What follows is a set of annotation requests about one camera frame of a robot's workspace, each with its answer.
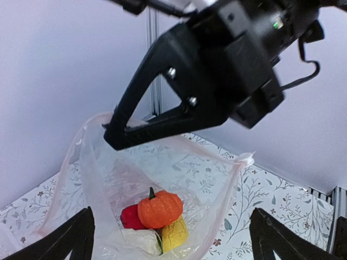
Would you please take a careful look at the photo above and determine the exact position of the yellow toy corn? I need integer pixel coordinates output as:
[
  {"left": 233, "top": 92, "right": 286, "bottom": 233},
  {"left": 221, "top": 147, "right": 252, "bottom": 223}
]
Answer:
[{"left": 161, "top": 216, "right": 189, "bottom": 253}]

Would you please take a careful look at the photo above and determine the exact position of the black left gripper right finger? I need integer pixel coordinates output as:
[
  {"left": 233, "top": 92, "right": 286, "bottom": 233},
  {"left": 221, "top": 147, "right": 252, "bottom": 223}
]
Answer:
[{"left": 249, "top": 208, "right": 339, "bottom": 260}]

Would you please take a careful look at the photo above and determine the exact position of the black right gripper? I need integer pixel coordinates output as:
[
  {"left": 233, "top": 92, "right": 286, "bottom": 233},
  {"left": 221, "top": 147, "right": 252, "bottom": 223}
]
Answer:
[{"left": 188, "top": 1, "right": 324, "bottom": 128}]

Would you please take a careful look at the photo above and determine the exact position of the right aluminium frame post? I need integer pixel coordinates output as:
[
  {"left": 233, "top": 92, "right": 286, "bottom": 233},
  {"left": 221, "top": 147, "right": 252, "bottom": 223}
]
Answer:
[{"left": 147, "top": 9, "right": 162, "bottom": 116}]

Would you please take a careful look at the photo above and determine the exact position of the floral patterned table mat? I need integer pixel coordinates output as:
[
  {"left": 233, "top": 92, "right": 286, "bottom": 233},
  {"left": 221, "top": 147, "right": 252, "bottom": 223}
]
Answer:
[{"left": 0, "top": 132, "right": 336, "bottom": 260}]

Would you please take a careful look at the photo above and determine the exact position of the clear zip top bag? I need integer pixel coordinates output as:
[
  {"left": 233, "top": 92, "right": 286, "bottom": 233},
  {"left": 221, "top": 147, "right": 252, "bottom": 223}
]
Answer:
[{"left": 36, "top": 113, "right": 254, "bottom": 259}]

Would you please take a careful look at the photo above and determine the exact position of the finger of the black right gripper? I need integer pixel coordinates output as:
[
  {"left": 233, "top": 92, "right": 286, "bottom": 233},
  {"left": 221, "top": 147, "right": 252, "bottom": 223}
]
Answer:
[
  {"left": 104, "top": 68, "right": 228, "bottom": 151},
  {"left": 109, "top": 23, "right": 197, "bottom": 127}
]

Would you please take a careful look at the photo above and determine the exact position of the red toy pepper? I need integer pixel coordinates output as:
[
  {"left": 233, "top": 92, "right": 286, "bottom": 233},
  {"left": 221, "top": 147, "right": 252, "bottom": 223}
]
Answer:
[{"left": 120, "top": 204, "right": 147, "bottom": 230}]

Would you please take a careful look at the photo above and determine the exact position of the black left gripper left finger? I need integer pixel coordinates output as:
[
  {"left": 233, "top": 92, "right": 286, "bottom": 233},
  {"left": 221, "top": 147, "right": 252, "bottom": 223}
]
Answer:
[{"left": 4, "top": 207, "right": 95, "bottom": 260}]

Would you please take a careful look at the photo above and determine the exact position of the white toy cauliflower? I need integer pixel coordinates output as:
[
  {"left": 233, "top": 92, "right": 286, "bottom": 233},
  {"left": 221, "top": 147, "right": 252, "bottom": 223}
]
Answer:
[{"left": 123, "top": 229, "right": 163, "bottom": 256}]

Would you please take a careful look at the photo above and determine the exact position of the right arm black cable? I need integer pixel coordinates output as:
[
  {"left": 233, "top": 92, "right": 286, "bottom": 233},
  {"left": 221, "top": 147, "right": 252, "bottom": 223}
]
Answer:
[{"left": 279, "top": 35, "right": 320, "bottom": 92}]

